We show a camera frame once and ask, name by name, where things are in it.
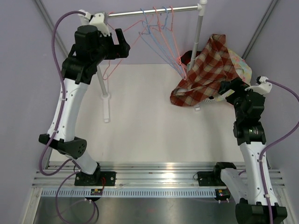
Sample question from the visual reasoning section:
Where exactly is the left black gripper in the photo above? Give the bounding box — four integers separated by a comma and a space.
91, 28, 129, 65

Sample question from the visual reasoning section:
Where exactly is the pastel floral skirt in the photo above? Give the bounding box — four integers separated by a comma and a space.
215, 49, 252, 102

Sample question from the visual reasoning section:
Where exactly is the red white checked skirt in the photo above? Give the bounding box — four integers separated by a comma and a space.
170, 34, 239, 106

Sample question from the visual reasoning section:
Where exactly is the red black plaid skirt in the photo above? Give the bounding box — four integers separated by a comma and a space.
180, 50, 192, 70

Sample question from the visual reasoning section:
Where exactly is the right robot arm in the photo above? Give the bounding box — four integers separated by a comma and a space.
212, 77, 287, 224

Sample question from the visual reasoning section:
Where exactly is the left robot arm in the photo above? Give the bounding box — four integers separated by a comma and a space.
38, 25, 130, 186

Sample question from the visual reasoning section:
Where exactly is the white plastic basket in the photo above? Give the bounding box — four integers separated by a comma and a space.
193, 97, 216, 111

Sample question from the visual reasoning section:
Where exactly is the white metal clothes rack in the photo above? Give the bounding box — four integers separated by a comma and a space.
77, 0, 208, 123

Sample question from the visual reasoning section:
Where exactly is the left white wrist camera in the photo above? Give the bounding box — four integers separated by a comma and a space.
84, 12, 111, 37

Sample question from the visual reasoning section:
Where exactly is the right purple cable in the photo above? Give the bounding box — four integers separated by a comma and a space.
256, 79, 299, 224

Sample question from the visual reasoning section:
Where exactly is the purple cable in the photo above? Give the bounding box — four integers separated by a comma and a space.
38, 10, 99, 223
256, 79, 299, 224

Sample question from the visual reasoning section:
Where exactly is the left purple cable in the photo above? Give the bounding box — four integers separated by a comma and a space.
38, 10, 99, 223

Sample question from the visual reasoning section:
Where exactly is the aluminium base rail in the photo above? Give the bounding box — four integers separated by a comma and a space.
32, 162, 285, 189

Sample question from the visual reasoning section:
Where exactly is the white slotted cable duct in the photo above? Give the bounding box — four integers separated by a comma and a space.
41, 188, 216, 198

